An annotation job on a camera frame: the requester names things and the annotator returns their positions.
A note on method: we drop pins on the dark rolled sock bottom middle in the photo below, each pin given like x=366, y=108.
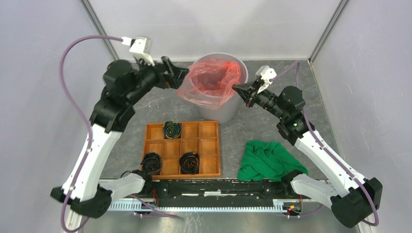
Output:
x=189, y=163

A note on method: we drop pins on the dark rolled sock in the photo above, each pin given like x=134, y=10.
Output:
x=189, y=163
x=172, y=130
x=151, y=163

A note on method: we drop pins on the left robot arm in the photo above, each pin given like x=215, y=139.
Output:
x=125, y=84

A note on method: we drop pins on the aluminium frame post left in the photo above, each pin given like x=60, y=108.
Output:
x=91, y=13

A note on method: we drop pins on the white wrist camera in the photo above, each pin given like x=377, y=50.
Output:
x=140, y=48
x=266, y=73

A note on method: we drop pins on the orange wooden compartment tray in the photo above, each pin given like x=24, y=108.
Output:
x=201, y=137

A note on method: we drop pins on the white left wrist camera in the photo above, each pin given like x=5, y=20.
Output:
x=140, y=48

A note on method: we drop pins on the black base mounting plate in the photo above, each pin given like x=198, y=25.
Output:
x=218, y=193

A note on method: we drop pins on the aluminium frame post right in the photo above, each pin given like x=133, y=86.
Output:
x=328, y=29

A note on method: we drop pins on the red plastic trash bag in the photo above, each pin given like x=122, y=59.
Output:
x=209, y=83

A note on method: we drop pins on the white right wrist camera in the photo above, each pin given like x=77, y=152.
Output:
x=266, y=73

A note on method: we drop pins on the dark rolled sock top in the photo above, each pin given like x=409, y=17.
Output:
x=172, y=130

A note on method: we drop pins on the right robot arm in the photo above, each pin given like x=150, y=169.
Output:
x=350, y=196

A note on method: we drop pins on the aluminium frame post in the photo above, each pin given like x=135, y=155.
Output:
x=91, y=13
x=328, y=29

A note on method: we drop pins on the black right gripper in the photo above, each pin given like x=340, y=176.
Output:
x=248, y=91

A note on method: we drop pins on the grey plastic trash bin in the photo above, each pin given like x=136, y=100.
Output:
x=227, y=111

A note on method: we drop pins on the dark rolled sock bottom left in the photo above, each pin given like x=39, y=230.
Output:
x=151, y=163

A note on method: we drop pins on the green cloth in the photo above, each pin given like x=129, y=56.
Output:
x=267, y=160

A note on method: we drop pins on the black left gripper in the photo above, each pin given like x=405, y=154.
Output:
x=175, y=78

